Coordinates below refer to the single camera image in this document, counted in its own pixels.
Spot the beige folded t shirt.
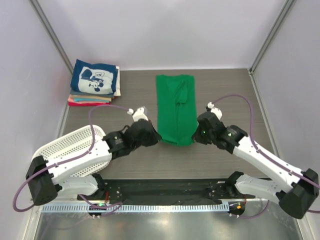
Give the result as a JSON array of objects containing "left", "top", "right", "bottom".
[{"left": 69, "top": 94, "right": 112, "bottom": 102}]

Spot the salmon pink folded t shirt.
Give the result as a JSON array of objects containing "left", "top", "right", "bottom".
[{"left": 68, "top": 95, "right": 112, "bottom": 104}]

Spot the right aluminium corner post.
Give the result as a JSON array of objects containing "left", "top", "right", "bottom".
[{"left": 248, "top": 0, "right": 296, "bottom": 76}]

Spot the turquoise folded t shirt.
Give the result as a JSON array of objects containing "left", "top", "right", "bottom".
[{"left": 73, "top": 98, "right": 98, "bottom": 103}]

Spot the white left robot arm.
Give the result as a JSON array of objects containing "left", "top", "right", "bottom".
[{"left": 26, "top": 119, "right": 161, "bottom": 206}]

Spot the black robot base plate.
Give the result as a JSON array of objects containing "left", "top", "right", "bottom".
[{"left": 85, "top": 178, "right": 243, "bottom": 206}]

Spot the green t shirt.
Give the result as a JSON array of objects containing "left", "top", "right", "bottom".
[{"left": 156, "top": 74, "right": 198, "bottom": 147}]

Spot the white slotted cable duct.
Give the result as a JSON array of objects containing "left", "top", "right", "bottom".
[{"left": 42, "top": 202, "right": 230, "bottom": 213}]

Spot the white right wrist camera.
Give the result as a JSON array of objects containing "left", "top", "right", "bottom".
[{"left": 205, "top": 102, "right": 223, "bottom": 121}]

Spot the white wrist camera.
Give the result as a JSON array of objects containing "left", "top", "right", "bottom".
[
  {"left": 127, "top": 106, "right": 149, "bottom": 122},
  {"left": 205, "top": 102, "right": 223, "bottom": 121}
]

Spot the navy printed folded t shirt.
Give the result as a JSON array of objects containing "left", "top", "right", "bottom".
[{"left": 70, "top": 59, "right": 119, "bottom": 95}]

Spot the red folded t shirt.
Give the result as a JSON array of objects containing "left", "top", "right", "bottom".
[{"left": 68, "top": 101, "right": 110, "bottom": 107}]

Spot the grey teal folded t shirt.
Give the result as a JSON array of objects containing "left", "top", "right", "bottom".
[{"left": 70, "top": 89, "right": 114, "bottom": 99}]

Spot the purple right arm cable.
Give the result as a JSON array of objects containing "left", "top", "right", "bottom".
[{"left": 206, "top": 93, "right": 320, "bottom": 220}]

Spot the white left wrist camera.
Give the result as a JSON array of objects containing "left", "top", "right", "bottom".
[{"left": 127, "top": 106, "right": 149, "bottom": 122}]

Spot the left aluminium corner post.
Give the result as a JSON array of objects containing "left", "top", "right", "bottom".
[{"left": 29, "top": 0, "right": 74, "bottom": 73}]

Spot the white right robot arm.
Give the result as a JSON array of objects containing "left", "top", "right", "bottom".
[{"left": 192, "top": 110, "right": 319, "bottom": 219}]

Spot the white perforated plastic basket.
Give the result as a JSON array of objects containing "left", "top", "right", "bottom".
[{"left": 32, "top": 125, "right": 110, "bottom": 177}]

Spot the aluminium corner post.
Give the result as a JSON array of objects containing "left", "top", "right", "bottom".
[
  {"left": 248, "top": 0, "right": 296, "bottom": 76},
  {"left": 29, "top": 0, "right": 74, "bottom": 73}
]

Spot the white folded t shirt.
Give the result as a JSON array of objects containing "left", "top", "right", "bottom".
[{"left": 113, "top": 66, "right": 121, "bottom": 97}]

